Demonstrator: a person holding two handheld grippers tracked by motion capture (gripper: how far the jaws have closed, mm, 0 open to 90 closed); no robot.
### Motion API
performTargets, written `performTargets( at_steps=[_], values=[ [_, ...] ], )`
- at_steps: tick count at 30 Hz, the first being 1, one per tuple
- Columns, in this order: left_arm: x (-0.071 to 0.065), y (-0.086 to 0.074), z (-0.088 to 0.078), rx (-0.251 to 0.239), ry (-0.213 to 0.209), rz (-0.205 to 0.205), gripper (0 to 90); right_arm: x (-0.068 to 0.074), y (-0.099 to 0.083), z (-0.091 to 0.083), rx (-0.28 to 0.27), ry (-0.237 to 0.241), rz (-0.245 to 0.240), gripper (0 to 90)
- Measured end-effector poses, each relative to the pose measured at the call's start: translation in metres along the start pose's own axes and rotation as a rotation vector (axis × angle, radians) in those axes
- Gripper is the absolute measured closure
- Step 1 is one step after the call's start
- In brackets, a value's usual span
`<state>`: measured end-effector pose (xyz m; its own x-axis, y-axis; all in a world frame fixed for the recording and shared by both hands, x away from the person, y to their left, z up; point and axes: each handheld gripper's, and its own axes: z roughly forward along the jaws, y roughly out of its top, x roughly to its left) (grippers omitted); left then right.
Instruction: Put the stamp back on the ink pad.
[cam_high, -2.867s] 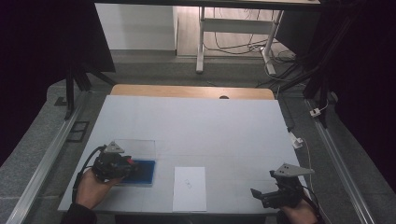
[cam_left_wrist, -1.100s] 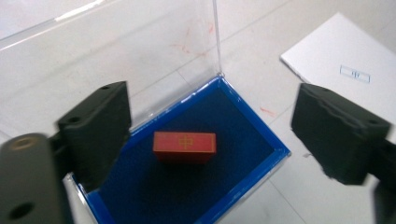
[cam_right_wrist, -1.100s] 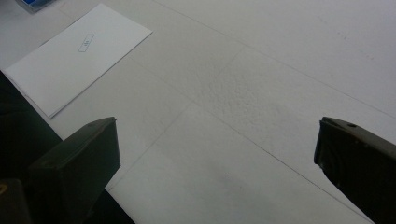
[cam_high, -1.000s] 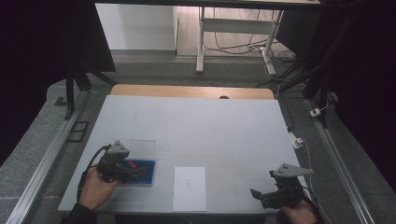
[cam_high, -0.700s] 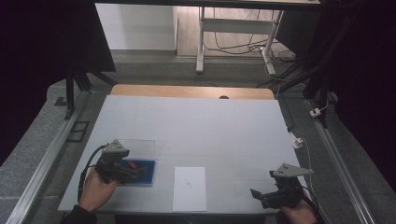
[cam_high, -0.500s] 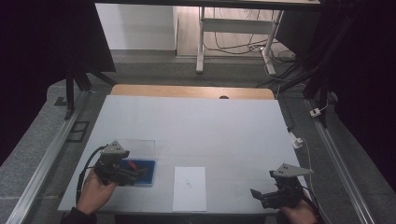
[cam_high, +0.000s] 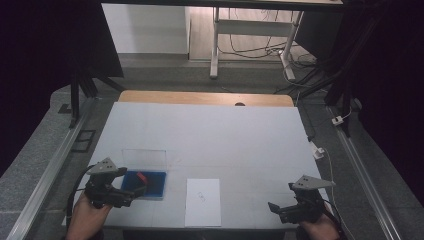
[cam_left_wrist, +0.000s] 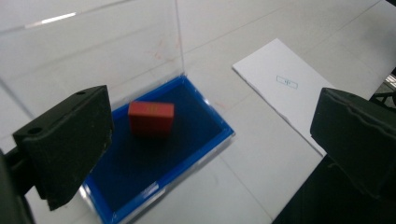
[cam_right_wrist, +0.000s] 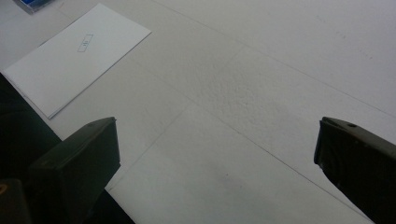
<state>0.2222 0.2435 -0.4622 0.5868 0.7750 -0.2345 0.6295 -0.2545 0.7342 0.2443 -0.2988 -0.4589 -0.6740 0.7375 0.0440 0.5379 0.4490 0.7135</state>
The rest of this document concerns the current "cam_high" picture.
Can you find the white desk frame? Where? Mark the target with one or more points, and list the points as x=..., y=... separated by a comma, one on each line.
x=253, y=27

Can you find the person's right hand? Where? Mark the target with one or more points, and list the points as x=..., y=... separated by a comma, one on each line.
x=320, y=231

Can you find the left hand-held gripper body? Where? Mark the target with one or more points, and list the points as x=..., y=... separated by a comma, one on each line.
x=101, y=190

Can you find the aluminium floor rail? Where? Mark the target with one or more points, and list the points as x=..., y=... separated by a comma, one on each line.
x=50, y=173
x=363, y=186

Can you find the white paper sheet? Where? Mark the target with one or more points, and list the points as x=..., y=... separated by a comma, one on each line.
x=202, y=206

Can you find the red stamp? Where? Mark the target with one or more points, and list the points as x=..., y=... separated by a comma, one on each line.
x=142, y=177

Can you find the small white plug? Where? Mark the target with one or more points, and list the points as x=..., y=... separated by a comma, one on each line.
x=337, y=120

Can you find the black floor bracket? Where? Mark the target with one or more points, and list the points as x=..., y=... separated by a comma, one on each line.
x=83, y=140

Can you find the person's left hand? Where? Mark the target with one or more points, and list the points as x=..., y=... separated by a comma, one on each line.
x=88, y=220

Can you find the white table cover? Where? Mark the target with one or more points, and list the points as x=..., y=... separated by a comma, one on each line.
x=206, y=140

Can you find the black metal stand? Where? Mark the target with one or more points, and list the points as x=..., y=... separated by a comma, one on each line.
x=75, y=100
x=343, y=83

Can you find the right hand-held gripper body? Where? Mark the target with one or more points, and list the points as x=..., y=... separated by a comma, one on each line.
x=308, y=203

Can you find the dark curtain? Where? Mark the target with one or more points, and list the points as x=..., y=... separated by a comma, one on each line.
x=40, y=66
x=393, y=83

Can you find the blue ink pad box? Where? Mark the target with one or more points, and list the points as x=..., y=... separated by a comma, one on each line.
x=153, y=183

